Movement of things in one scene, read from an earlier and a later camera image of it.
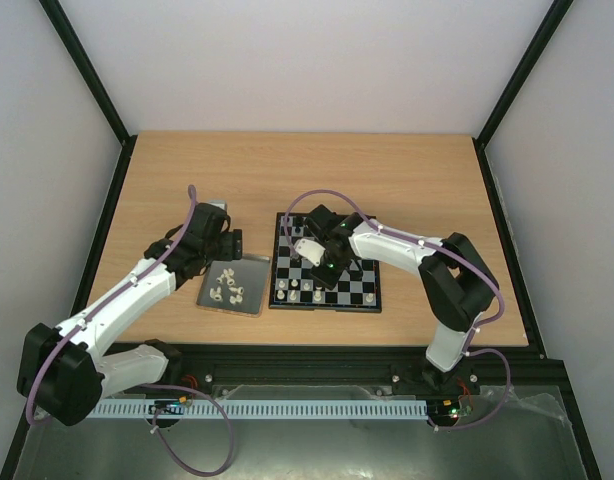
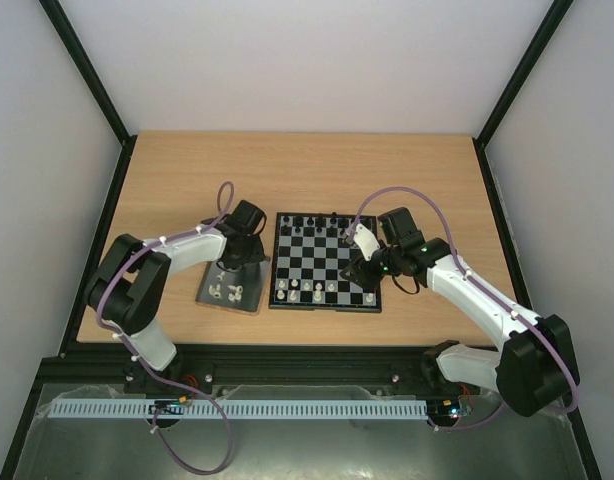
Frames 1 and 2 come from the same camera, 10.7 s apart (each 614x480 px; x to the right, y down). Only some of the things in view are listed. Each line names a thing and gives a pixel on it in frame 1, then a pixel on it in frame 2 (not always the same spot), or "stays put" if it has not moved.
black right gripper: x=335 y=263 -> x=365 y=270
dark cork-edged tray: x=237 y=286 stays put
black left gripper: x=233 y=249 -> x=258 y=255
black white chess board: x=292 y=286 stays put
